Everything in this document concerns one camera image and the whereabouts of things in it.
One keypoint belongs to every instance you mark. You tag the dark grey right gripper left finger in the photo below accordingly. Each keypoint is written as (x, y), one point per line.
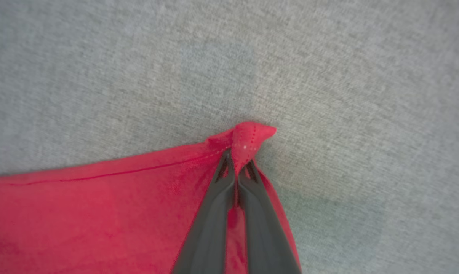
(210, 228)

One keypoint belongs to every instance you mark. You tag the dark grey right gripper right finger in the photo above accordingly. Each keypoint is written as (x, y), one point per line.
(263, 236)

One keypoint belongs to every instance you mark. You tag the red garment with white stripes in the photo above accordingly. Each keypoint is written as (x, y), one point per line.
(99, 213)

